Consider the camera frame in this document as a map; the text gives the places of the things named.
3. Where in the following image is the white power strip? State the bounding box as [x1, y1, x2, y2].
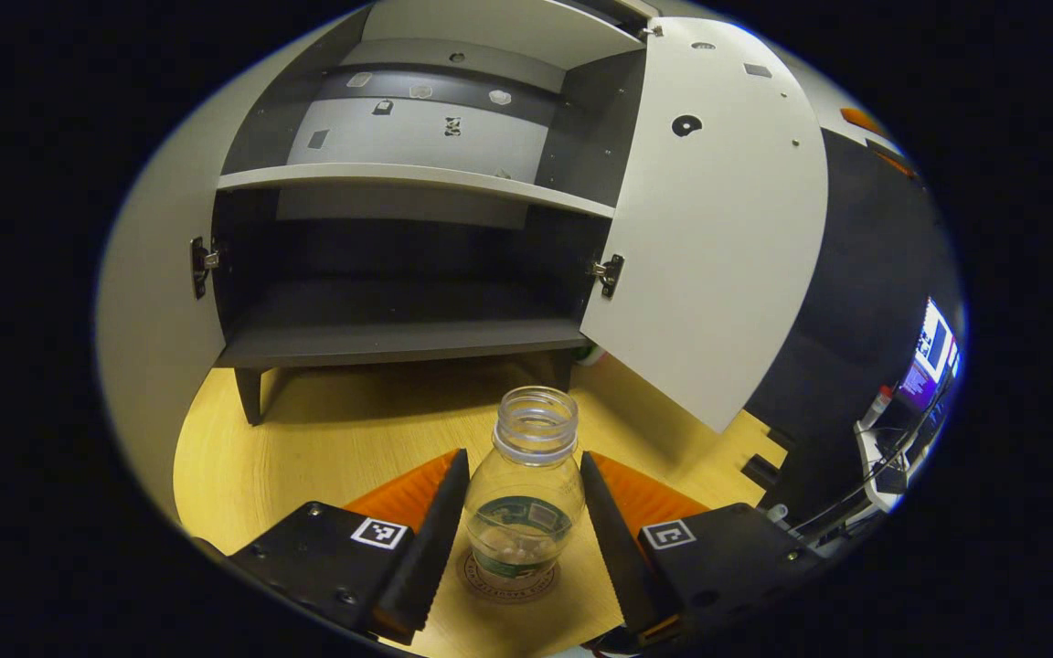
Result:
[856, 425, 911, 515]

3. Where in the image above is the white cabinet door cat sticker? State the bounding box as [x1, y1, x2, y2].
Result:
[580, 16, 831, 436]

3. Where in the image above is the clear plastic bottle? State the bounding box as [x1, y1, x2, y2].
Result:
[463, 386, 587, 595]

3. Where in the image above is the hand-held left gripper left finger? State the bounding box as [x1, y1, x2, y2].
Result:
[228, 448, 472, 646]

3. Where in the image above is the computer monitor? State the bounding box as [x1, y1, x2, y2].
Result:
[897, 297, 959, 412]

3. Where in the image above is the white cabinet door camera sticker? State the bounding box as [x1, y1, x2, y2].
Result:
[95, 23, 235, 526]

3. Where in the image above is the white and grey cabinet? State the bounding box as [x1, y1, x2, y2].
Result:
[211, 0, 665, 428]

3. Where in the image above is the white cabinet shelf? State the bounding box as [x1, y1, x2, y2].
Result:
[216, 163, 617, 220]
[362, 0, 648, 70]

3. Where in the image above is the round brown coaster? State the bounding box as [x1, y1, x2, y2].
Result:
[455, 544, 562, 605]

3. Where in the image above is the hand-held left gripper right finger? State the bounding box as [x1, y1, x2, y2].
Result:
[580, 451, 822, 646]

